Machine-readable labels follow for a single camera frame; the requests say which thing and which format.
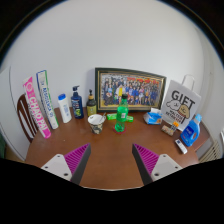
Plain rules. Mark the right green soap box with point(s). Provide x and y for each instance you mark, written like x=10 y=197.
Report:
x=129 y=119

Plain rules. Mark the blue tissue pack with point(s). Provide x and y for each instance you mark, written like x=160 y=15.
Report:
x=154 y=117

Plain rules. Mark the white green tall box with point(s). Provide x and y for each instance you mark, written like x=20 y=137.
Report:
x=46 y=99

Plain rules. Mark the wooden chair back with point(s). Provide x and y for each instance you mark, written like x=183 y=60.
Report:
x=27 y=122

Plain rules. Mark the white remote control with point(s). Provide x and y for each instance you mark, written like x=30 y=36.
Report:
x=181 y=146

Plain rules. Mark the white lotion bottle blue cap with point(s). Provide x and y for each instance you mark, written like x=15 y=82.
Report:
x=64 y=108

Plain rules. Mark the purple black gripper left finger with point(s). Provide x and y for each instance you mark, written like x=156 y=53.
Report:
x=70 y=166

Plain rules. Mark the white radiator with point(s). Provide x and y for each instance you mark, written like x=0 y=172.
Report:
x=213 y=153

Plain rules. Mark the left green soap box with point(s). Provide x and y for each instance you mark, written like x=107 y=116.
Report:
x=112 y=116

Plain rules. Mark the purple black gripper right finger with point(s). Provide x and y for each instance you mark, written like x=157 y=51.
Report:
x=152 y=166

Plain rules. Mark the small snack packet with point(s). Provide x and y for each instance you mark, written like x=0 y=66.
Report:
x=167 y=130

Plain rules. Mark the patterned ceramic mug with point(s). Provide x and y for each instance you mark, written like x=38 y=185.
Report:
x=96 y=123

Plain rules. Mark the white gift paper bag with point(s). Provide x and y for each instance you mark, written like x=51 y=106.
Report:
x=180 y=104

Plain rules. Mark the dark blue pump bottle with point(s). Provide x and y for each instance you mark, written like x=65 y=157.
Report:
x=76 y=101

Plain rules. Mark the green soap box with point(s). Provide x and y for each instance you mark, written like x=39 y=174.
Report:
x=112 y=116
x=129 y=119

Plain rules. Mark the blue detergent bottle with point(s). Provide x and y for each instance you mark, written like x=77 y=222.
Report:
x=191 y=131

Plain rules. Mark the pink tall box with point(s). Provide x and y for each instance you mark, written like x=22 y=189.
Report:
x=34 y=107

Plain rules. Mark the framed group photo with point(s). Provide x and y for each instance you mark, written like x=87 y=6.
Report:
x=144 y=90

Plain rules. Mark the yellow black pump bottle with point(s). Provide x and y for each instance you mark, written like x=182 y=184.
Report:
x=91 y=104

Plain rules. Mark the rubik's cube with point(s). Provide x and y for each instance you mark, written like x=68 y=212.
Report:
x=174 y=125

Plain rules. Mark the green plastic soda bottle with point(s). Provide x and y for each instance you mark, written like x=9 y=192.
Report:
x=122 y=112

